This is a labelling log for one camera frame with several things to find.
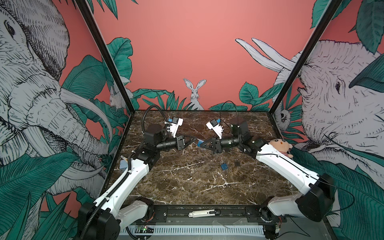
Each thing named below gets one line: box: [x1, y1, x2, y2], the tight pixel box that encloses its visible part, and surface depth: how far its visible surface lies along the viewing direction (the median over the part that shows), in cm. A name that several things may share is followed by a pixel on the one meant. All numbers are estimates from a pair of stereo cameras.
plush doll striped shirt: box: [269, 138, 294, 159], surface depth 94 cm
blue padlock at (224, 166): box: [221, 163, 229, 171], surface depth 92 cm
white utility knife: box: [188, 209, 217, 218], surface depth 76 cm
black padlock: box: [234, 159, 241, 167], surface depth 95 cm
